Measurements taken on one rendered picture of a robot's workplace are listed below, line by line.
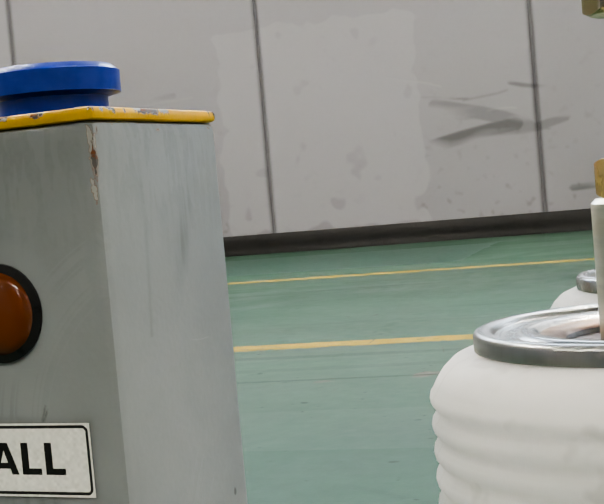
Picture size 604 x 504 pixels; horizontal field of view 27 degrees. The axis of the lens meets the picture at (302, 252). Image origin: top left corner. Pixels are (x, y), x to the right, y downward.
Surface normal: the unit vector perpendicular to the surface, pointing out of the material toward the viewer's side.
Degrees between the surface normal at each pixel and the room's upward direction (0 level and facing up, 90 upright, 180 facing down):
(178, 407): 90
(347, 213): 90
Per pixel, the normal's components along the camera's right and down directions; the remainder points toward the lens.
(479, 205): -0.26, 0.07
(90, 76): 0.65, -0.02
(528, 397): -0.66, -0.45
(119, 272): 0.92, -0.06
